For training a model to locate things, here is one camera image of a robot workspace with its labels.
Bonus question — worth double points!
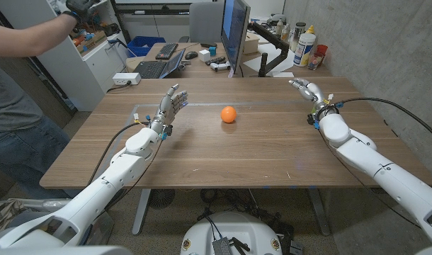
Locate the black computer monitor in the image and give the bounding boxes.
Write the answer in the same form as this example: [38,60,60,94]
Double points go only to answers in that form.
[220,0,251,76]

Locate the white shelf cabinet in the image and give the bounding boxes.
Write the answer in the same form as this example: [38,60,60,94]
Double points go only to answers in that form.
[0,0,129,113]

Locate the black round fan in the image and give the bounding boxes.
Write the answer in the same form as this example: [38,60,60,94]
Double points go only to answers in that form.
[147,188,176,210]

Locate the blue plastic bin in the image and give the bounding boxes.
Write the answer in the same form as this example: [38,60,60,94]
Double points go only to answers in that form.
[126,35,166,58]

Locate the black remote control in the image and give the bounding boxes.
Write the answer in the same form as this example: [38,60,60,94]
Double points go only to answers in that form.
[205,55,227,67]

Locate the grey table leg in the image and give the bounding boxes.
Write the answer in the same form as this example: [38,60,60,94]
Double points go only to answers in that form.
[307,187,331,237]
[132,188,152,236]

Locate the orange ball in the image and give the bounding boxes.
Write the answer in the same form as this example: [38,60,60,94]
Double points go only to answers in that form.
[220,106,237,124]

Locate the white paper sheets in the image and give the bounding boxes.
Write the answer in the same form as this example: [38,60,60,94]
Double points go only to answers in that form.
[242,42,298,74]

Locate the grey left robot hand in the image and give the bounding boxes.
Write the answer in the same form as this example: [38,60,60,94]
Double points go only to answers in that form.
[150,84,189,135]

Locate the white power strip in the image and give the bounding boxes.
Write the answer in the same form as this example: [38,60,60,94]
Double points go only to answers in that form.
[112,72,142,86]

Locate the camouflage cloth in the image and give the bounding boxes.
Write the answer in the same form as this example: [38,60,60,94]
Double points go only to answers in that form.
[0,198,25,237]

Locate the black laptop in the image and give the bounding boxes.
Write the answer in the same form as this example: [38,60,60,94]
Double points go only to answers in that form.
[133,48,186,79]

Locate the grey ribbed torso module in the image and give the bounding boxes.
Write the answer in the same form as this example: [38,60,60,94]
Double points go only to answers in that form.
[211,237,234,255]

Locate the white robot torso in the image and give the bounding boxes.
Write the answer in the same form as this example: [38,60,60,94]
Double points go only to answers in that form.
[180,211,283,255]

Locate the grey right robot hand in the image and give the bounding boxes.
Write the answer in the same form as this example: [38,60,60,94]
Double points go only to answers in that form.
[288,77,339,121]

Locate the person's gloved hand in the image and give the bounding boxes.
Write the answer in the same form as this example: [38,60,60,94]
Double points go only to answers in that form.
[62,0,100,24]

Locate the cardboard box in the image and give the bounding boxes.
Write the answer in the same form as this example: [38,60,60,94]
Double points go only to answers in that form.
[76,30,108,55]

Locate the black keyboard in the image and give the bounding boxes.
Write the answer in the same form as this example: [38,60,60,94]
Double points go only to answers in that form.
[154,42,179,60]

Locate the person's bare forearm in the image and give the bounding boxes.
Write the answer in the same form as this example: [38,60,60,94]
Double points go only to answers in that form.
[0,13,77,58]

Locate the grey office chair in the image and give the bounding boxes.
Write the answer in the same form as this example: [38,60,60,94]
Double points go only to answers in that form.
[178,1,226,44]

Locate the person in grey shirt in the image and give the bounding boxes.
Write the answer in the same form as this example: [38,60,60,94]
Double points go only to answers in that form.
[0,56,71,200]

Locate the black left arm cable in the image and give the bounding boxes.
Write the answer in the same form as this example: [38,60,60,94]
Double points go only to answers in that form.
[87,121,152,187]

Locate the jar with black lid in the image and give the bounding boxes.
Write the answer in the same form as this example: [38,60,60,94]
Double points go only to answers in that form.
[290,22,307,52]

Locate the red cup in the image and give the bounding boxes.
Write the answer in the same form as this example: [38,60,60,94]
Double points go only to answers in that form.
[307,44,329,71]

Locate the beige wooden box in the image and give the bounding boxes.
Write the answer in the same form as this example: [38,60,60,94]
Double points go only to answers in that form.
[242,32,260,55]

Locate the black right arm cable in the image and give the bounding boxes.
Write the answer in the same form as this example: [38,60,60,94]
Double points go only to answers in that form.
[334,97,432,145]

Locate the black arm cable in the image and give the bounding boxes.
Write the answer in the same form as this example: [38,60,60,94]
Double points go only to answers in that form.
[334,97,432,145]
[87,121,152,187]

